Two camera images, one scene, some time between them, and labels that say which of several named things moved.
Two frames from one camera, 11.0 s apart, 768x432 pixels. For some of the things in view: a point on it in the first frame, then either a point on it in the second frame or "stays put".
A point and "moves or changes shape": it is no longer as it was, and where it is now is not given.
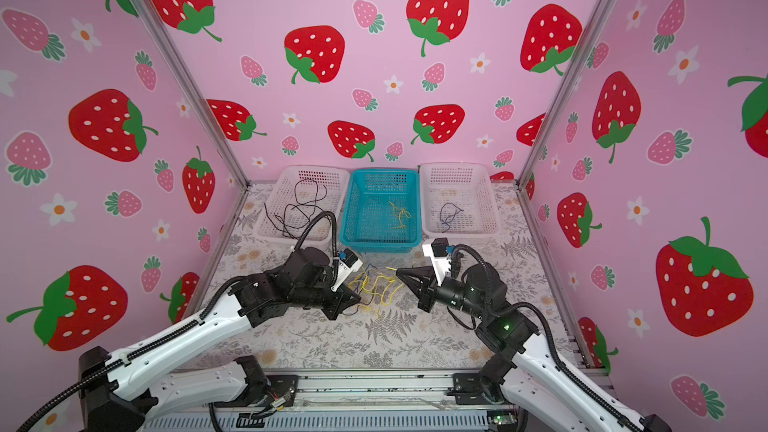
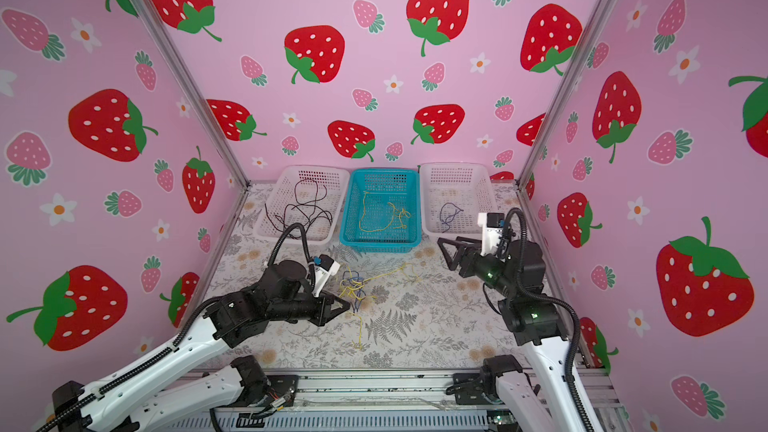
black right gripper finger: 417,285 -> 450,249
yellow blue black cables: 373,289 moves or changes shape
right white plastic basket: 458,201 stays put
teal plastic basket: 382,211 stays put
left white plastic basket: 299,195 stays put
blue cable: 455,213 stays put
